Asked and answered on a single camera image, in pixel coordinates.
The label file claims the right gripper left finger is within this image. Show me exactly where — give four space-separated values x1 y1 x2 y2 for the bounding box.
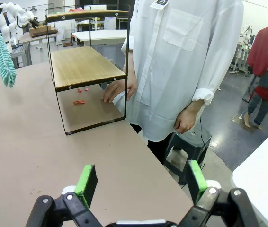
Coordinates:
25 164 106 227

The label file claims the black background robot gripper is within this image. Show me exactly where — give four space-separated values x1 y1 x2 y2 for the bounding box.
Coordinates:
28 16 41 30

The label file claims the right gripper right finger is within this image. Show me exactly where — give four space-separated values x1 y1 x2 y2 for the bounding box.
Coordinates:
178 159 260 227

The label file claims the teal microfibre duster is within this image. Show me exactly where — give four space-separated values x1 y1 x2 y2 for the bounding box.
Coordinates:
0 22 18 88

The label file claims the person's right forearm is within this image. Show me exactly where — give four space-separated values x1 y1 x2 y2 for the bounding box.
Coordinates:
126 48 138 83

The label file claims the person's left forearm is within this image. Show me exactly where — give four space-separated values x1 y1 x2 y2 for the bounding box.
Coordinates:
186 93 212 114

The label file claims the person's left hand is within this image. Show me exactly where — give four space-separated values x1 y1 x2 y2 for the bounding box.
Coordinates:
174 107 200 135

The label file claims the person's right hand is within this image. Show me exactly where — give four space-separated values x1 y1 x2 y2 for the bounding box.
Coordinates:
101 79 138 104

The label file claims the wooden box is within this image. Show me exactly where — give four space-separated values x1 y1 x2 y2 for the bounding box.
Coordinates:
29 24 59 38

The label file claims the grey background table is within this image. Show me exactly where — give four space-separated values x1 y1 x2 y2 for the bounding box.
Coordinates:
18 32 63 64

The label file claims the white side table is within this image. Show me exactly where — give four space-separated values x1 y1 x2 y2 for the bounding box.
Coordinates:
230 127 268 227

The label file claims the white background table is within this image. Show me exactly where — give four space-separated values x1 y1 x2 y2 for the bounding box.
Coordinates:
71 29 128 47

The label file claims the dark plastic stool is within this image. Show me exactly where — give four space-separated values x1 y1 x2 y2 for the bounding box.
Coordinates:
163 132 212 185

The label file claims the white name badge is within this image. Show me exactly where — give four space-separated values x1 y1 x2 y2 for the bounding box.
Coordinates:
150 0 169 10

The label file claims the person in white lab coat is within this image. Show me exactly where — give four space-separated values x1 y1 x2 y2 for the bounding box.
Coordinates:
112 0 245 166

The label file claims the person in red hooded top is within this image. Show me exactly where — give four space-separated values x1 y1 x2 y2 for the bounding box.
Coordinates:
241 16 268 130

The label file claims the grey aluminium frame stand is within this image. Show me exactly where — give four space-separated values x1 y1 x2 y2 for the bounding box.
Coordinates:
10 42 33 69

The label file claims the two-tier wooden shelf black frame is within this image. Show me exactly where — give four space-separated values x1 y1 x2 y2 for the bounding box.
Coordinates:
44 5 131 136

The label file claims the thin black hanging cable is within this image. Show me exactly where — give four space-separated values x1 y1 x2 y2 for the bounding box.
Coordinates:
199 117 208 190

